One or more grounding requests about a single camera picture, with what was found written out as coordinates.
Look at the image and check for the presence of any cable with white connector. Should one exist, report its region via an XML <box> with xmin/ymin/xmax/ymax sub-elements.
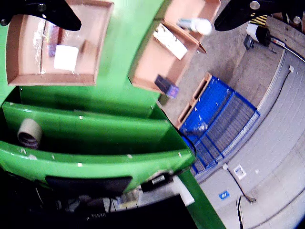
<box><xmin>268</xmin><ymin>65</ymin><xmax>296</xmax><ymax>125</ymax></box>

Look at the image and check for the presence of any small grey box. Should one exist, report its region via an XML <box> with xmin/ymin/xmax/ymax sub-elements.
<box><xmin>243</xmin><ymin>35</ymin><xmax>254</xmax><ymax>50</ymax></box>

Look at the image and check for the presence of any dark blue carton box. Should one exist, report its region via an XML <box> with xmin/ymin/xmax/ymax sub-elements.
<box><xmin>154</xmin><ymin>74</ymin><xmax>180</xmax><ymax>99</ymax></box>

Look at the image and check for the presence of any green metal frame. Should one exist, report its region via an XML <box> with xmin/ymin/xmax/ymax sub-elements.
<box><xmin>0</xmin><ymin>0</ymin><xmax>227</xmax><ymax>229</ymax></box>

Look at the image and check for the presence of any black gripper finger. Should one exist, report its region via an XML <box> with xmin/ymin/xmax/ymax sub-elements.
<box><xmin>213</xmin><ymin>0</ymin><xmax>305</xmax><ymax>32</ymax></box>
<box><xmin>0</xmin><ymin>0</ymin><xmax>82</xmax><ymax>32</ymax></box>

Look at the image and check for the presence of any black cable on floor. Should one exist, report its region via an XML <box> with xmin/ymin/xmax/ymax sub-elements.
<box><xmin>223</xmin><ymin>164</ymin><xmax>257</xmax><ymax>229</ymax></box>

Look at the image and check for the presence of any shallow cardboard tray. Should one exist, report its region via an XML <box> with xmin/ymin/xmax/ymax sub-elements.
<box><xmin>6</xmin><ymin>0</ymin><xmax>115</xmax><ymax>86</ymax></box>

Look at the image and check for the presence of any wooden pallet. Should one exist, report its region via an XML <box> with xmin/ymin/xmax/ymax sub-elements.
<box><xmin>177</xmin><ymin>72</ymin><xmax>213</xmax><ymax>129</ymax></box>

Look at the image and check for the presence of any yellow black striped bumper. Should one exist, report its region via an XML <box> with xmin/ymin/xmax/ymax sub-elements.
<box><xmin>249</xmin><ymin>14</ymin><xmax>269</xmax><ymax>24</ymax></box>

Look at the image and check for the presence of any tall white carton box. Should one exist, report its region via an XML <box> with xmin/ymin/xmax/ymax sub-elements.
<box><xmin>53</xmin><ymin>44</ymin><xmax>79</xmax><ymax>71</ymax></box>

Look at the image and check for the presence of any red holographic carton box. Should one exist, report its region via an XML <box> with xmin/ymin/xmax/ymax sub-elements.
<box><xmin>46</xmin><ymin>23</ymin><xmax>61</xmax><ymax>58</ymax></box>

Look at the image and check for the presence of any open cardboard box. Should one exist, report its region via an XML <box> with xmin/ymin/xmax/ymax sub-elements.
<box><xmin>128</xmin><ymin>18</ymin><xmax>207</xmax><ymax>94</ymax></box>
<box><xmin>154</xmin><ymin>0</ymin><xmax>223</xmax><ymax>54</ymax></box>

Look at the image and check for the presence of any white bottle with teal label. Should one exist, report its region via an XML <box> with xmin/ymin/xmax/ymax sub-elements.
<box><xmin>178</xmin><ymin>18</ymin><xmax>213</xmax><ymax>35</ymax></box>

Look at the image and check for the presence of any blue wire mesh container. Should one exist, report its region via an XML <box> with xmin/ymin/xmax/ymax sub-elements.
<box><xmin>178</xmin><ymin>76</ymin><xmax>261</xmax><ymax>177</ymax></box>

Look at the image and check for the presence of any beige tape roll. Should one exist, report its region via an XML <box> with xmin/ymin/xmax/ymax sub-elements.
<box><xmin>17</xmin><ymin>118</ymin><xmax>43</xmax><ymax>150</ymax></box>

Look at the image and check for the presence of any white hand cream box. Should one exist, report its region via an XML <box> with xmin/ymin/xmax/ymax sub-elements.
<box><xmin>153</xmin><ymin>22</ymin><xmax>188</xmax><ymax>60</ymax></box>

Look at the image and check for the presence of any black device with label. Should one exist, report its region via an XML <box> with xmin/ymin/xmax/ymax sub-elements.
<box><xmin>140</xmin><ymin>170</ymin><xmax>174</xmax><ymax>193</ymax></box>

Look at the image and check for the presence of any metal rod with red grip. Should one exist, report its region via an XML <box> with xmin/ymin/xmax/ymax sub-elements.
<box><xmin>270</xmin><ymin>38</ymin><xmax>305</xmax><ymax>63</ymax></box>

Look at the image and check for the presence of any white rectangular block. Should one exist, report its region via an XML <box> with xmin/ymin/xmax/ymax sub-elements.
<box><xmin>173</xmin><ymin>175</ymin><xmax>195</xmax><ymax>207</ymax></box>

